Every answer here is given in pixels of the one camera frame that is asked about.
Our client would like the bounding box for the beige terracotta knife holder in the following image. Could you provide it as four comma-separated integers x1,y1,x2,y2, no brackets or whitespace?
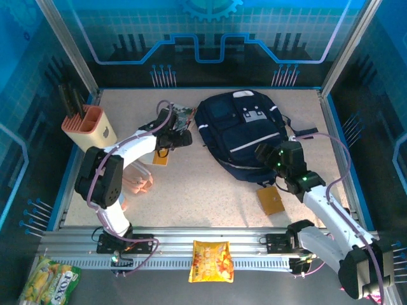
60,104,118,156

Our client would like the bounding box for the pink translucent pencil case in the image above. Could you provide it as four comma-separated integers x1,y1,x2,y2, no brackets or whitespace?
122,160,155,196

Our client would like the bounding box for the green Fox's candy bag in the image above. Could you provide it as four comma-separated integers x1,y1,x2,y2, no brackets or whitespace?
18,255,82,305

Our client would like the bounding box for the black knife handle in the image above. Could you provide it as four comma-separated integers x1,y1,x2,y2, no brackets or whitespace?
58,83,71,118
65,81,79,117
72,86,86,120

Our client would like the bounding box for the illustrated comic book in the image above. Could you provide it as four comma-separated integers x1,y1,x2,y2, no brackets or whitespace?
170,102,198,132

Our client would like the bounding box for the orange white notebook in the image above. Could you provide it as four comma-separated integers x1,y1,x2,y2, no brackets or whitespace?
151,148,170,167

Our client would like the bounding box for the aluminium mounting rail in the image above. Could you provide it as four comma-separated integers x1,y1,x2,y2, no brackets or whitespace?
38,227,382,257

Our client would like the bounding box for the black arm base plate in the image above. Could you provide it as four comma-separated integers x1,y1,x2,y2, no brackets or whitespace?
97,233,155,255
265,233,324,255

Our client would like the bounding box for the yellow chips bag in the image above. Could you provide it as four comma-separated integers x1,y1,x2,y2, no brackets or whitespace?
188,240,235,283

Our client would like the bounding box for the brown leather wallet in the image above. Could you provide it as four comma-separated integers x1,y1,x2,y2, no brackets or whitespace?
256,186,286,217

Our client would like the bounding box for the aluminium frame post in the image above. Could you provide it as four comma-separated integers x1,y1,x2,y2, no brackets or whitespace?
321,0,382,98
34,0,102,98

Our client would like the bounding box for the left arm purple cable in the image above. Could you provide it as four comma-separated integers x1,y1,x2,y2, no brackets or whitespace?
86,100,175,277

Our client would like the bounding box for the navy blue backpack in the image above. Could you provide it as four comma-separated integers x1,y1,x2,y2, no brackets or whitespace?
194,90,319,187

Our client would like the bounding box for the grey slotted cable duct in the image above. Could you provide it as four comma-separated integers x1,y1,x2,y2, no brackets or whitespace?
47,255,293,271

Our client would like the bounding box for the black controller box with wires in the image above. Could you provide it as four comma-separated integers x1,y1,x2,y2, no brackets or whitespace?
288,257,311,279
110,254,134,277

